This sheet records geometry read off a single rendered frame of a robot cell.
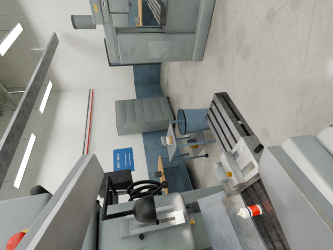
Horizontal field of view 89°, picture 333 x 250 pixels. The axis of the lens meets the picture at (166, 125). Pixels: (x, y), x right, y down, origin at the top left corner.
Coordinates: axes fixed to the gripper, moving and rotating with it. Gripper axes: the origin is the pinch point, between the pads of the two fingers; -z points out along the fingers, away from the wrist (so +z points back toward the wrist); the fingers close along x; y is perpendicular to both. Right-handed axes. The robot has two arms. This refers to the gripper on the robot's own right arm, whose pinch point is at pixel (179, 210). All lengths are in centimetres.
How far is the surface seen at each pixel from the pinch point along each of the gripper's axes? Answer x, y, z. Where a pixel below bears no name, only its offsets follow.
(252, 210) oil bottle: -30, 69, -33
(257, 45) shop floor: -93, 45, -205
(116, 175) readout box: 37, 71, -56
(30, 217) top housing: 41, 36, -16
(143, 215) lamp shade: 10.7, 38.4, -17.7
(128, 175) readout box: 31, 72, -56
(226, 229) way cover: -23, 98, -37
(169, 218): 5, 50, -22
